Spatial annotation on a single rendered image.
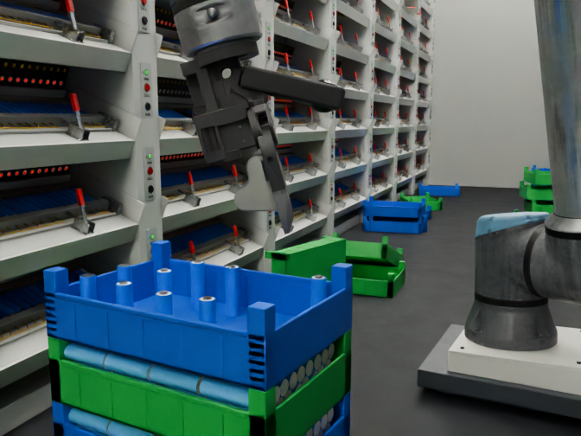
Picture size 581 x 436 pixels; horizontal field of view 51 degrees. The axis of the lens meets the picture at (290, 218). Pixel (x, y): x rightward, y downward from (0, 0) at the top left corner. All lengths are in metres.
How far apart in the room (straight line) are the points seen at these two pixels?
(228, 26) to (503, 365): 0.89
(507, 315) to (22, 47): 1.05
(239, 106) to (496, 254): 0.78
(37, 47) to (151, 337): 0.70
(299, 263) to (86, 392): 1.07
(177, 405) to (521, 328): 0.84
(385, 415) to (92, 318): 0.71
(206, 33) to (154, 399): 0.38
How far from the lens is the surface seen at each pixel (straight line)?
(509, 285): 1.32
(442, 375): 1.31
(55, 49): 1.25
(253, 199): 0.66
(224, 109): 0.66
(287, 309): 0.78
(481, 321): 1.36
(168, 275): 0.75
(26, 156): 1.18
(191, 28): 0.67
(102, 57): 1.35
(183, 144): 1.60
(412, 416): 1.26
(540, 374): 1.29
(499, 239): 1.30
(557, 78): 1.16
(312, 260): 1.78
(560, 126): 1.17
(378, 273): 2.19
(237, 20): 0.66
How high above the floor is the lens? 0.57
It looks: 9 degrees down
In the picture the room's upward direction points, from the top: straight up
